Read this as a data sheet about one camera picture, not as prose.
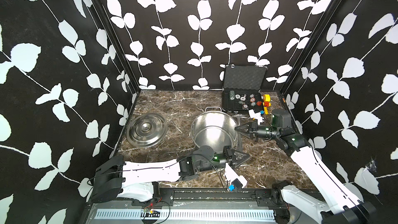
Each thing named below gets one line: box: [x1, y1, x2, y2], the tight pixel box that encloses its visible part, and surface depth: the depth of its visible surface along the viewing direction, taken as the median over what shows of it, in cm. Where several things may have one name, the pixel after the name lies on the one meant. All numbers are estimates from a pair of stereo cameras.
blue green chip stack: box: [229, 90, 235, 101], surface depth 117 cm
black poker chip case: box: [222, 64, 268, 114], surface depth 114 cm
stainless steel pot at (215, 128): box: [190, 106, 238, 154], surface depth 97 cm
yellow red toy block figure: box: [262, 93, 272, 116], surface depth 113 cm
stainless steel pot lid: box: [126, 112, 168, 148], surface depth 99 cm
